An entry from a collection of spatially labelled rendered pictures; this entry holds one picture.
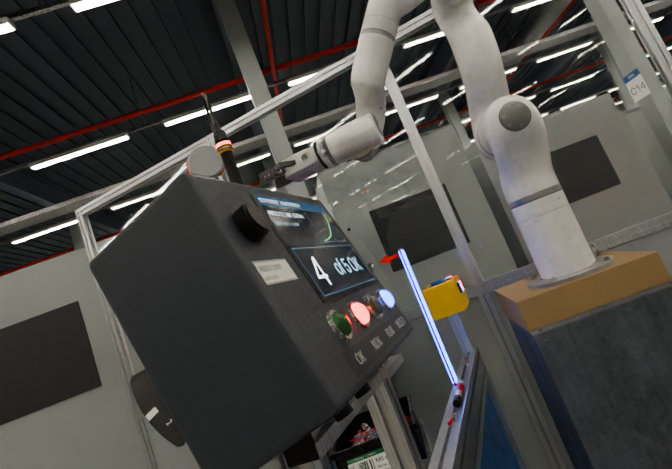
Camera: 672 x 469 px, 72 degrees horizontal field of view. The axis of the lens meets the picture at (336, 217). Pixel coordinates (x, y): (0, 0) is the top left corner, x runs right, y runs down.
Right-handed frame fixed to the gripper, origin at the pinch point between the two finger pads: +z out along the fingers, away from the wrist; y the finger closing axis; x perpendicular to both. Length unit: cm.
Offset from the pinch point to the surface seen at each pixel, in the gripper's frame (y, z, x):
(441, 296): 21, -26, -45
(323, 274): -72, -32, -33
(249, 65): 405, 146, 283
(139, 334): -83, -22, -33
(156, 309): -83, -24, -32
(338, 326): -77, -34, -37
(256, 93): 403, 150, 244
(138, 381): -12, 50, -36
